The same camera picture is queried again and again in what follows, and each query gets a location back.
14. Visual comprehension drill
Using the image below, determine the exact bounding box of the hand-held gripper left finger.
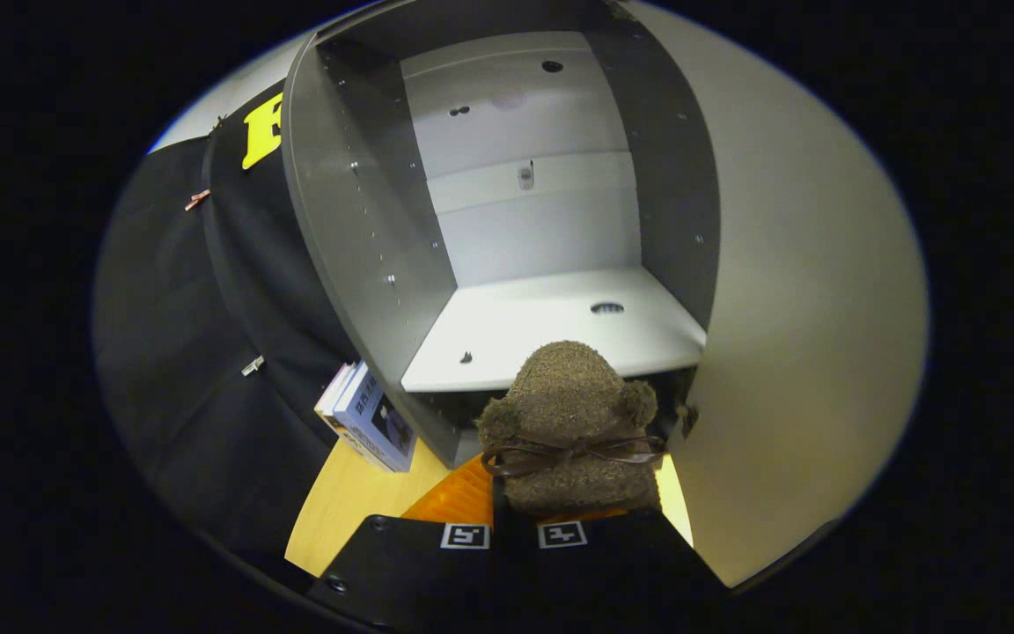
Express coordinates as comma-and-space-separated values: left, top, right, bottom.
309, 453, 508, 630

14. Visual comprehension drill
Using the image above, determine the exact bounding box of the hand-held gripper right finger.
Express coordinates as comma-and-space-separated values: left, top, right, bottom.
507, 506, 732, 630

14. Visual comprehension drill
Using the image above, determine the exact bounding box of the brown fuzzy shoe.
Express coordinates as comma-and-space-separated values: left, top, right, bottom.
474, 341, 670, 520

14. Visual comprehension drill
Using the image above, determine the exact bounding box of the dark grey shoe cabinet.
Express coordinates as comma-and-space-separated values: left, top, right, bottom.
283, 0, 724, 469

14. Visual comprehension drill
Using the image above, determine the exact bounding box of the blue book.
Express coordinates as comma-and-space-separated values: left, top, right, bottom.
331, 365, 418, 474

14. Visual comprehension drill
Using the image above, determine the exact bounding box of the white book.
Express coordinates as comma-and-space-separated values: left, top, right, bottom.
313, 361, 385, 463

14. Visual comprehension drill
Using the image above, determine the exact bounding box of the black backdrop cloth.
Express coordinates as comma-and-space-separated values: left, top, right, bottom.
93, 88, 358, 573

